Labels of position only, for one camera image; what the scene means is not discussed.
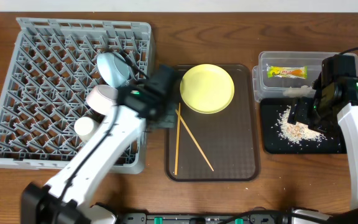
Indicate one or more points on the clear plastic bin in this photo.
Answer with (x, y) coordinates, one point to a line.
(265, 87)

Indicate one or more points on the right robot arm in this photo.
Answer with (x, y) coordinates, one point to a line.
(348, 128)

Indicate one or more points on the dark brown serving tray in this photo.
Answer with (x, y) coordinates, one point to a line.
(229, 139)

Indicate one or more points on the small white cup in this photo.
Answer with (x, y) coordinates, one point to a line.
(85, 127)

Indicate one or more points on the black rectangular tray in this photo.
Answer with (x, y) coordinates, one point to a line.
(271, 112)

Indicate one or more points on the white pink bowl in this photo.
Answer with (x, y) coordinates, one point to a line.
(102, 98)

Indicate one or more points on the grey plastic dish rack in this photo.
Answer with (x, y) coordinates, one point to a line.
(52, 70)

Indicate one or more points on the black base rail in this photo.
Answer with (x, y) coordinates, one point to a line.
(142, 217)

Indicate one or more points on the yellow round plate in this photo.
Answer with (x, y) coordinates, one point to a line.
(207, 88)

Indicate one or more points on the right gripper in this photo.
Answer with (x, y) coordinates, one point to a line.
(301, 111)

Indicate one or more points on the light blue small plate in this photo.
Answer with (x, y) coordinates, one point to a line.
(113, 68)

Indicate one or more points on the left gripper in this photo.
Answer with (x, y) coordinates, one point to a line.
(168, 116)

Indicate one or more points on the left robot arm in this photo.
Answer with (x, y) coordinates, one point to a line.
(67, 196)

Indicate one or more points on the green orange snack wrapper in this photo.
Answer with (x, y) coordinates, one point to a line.
(287, 72)

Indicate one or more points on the wooden chopstick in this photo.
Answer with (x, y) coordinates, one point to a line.
(177, 139)
(194, 140)

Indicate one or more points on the food scraps on plate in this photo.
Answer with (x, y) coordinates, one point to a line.
(295, 133)

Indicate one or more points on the white tissue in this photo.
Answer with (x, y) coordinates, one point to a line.
(304, 90)

